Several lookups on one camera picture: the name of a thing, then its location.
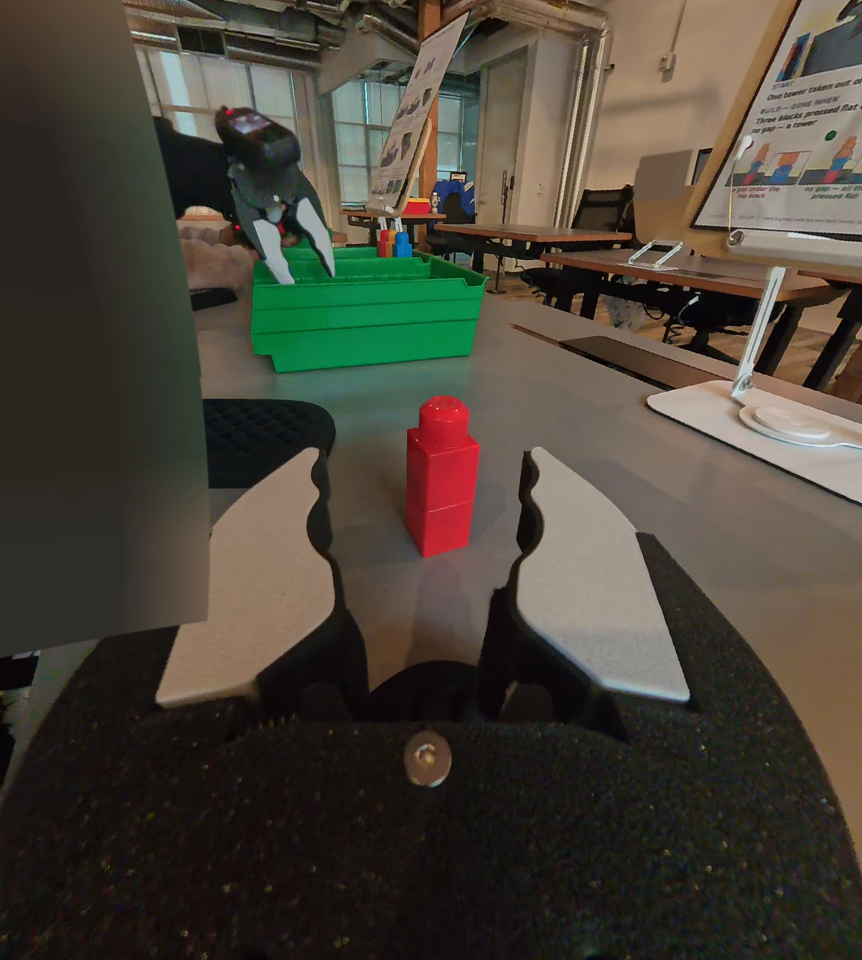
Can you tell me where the black textured mat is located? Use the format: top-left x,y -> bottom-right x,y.
202,397 -> 337,490

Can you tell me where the black office chair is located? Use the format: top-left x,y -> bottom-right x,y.
573,187 -> 634,235

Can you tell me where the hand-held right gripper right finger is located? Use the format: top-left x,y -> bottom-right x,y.
476,446 -> 692,740

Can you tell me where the red mega block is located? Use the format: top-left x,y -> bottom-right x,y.
406,395 -> 482,513
404,501 -> 471,559

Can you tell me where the instruction poster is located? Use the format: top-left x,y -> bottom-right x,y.
689,0 -> 862,245
367,13 -> 469,215

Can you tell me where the fluffy pale blanket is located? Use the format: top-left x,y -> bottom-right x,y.
176,217 -> 259,294

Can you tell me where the wooden top office desk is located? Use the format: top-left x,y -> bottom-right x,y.
542,247 -> 852,376
434,223 -> 633,294

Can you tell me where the wooden poster board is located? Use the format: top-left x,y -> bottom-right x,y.
682,0 -> 862,260

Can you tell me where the white tablet stand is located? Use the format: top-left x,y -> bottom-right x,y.
647,228 -> 862,513

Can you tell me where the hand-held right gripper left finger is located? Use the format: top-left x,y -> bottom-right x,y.
155,446 -> 369,712

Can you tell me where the white laptop stand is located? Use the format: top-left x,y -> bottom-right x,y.
628,238 -> 684,270

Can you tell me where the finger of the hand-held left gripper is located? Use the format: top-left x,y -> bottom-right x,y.
239,202 -> 297,287
284,171 -> 337,281

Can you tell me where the green plastic bin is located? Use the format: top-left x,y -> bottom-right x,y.
251,246 -> 490,335
251,318 -> 478,374

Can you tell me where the person's left forearm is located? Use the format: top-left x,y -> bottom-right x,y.
153,118 -> 240,222

